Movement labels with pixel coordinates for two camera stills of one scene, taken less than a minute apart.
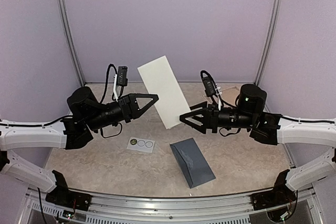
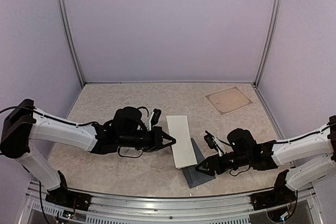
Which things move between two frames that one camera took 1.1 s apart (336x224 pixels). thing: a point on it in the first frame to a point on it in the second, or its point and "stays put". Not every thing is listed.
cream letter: (161, 81) to (182, 147)
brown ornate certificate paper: (228, 97) stays put
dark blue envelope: (192, 162) stays put
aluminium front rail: (238, 210) stays put
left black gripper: (129, 110) to (157, 140)
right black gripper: (211, 114) to (210, 161)
